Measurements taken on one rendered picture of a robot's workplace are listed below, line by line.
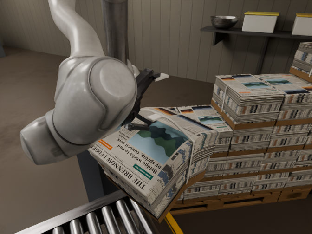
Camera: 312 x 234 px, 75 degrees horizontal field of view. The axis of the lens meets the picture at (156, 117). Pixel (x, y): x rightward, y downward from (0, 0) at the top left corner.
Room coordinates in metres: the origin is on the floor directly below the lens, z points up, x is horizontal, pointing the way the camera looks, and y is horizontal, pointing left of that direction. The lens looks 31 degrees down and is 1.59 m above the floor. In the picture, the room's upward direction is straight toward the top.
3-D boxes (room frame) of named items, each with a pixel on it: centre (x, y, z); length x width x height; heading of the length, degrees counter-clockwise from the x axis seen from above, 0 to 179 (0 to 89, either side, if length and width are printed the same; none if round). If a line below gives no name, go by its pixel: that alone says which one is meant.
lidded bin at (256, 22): (3.26, -1.52, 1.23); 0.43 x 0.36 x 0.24; 62
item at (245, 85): (1.29, -0.61, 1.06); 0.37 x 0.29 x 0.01; 9
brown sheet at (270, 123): (1.28, -0.61, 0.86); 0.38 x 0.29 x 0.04; 9
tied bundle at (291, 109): (1.32, -0.90, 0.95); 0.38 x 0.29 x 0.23; 8
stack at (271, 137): (1.26, -0.48, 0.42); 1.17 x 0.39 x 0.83; 98
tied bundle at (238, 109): (1.28, -0.61, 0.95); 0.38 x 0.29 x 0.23; 9
